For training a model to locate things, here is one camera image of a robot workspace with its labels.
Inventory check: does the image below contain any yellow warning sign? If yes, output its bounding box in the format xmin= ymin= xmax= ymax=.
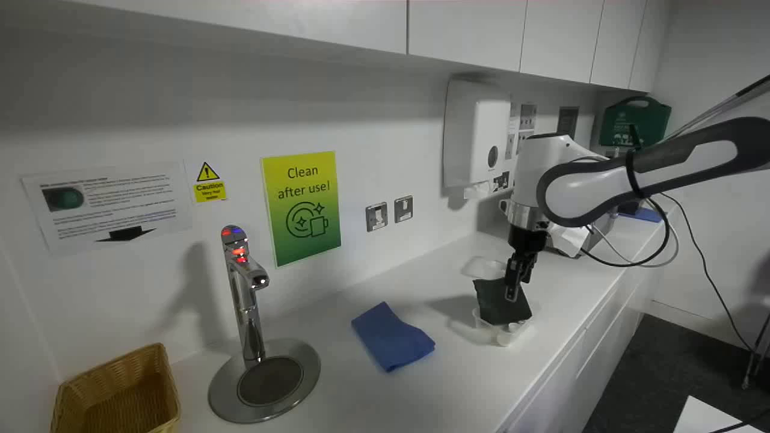
xmin=191 ymin=158 xmax=228 ymax=204

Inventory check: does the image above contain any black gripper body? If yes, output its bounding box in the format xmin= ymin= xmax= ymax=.
xmin=505 ymin=223 xmax=546 ymax=278

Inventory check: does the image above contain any dark floor mat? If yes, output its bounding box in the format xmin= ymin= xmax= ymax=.
xmin=586 ymin=312 xmax=770 ymax=433

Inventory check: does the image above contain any clear square plastic bowl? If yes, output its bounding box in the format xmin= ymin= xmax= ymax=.
xmin=448 ymin=293 xmax=540 ymax=348

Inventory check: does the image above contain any dark wall plate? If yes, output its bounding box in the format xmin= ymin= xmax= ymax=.
xmin=556 ymin=106 xmax=583 ymax=140

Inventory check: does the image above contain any green clean after use poster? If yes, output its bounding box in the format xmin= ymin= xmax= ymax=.
xmin=261 ymin=150 xmax=344 ymax=270

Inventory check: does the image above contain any silver metal appliance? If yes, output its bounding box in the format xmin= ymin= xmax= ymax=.
xmin=548 ymin=209 xmax=646 ymax=259

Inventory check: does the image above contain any small clear plastic box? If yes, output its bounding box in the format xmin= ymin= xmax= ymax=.
xmin=463 ymin=253 xmax=510 ymax=284

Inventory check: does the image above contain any white printed info sheet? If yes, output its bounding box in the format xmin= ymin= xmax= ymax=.
xmin=19 ymin=164 xmax=189 ymax=250

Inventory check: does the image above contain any metal wall switch plate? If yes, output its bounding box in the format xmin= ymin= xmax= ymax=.
xmin=392 ymin=194 xmax=417 ymax=226
xmin=364 ymin=200 xmax=390 ymax=234

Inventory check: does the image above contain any green first aid box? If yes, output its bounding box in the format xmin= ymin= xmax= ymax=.
xmin=598 ymin=93 xmax=673 ymax=153

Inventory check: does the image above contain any flat blue item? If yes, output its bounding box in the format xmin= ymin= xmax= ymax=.
xmin=630 ymin=201 xmax=669 ymax=226

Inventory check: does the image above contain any white sheet on floor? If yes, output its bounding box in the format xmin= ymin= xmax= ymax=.
xmin=672 ymin=394 xmax=761 ymax=433

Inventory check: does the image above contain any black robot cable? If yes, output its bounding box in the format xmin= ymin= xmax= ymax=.
xmin=576 ymin=146 xmax=770 ymax=357

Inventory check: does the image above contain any yellow sponge tray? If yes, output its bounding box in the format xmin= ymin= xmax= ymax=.
xmin=49 ymin=342 xmax=183 ymax=433

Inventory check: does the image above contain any blue folded cloth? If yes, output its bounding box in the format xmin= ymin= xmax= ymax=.
xmin=350 ymin=298 xmax=438 ymax=376

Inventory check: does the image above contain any white paper towel dispenser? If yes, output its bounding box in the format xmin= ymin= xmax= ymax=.
xmin=441 ymin=74 xmax=515 ymax=201

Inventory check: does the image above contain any white base cabinet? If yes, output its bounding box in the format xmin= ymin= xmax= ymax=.
xmin=495 ymin=238 xmax=672 ymax=433

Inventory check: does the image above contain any chrome water tap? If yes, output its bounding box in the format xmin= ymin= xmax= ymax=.
xmin=220 ymin=223 xmax=272 ymax=369

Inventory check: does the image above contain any white hygiene instruction sheet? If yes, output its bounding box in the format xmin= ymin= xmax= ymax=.
xmin=513 ymin=100 xmax=540 ymax=157

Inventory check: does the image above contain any white wall cabinet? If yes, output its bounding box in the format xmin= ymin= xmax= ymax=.
xmin=69 ymin=0 xmax=672 ymax=93

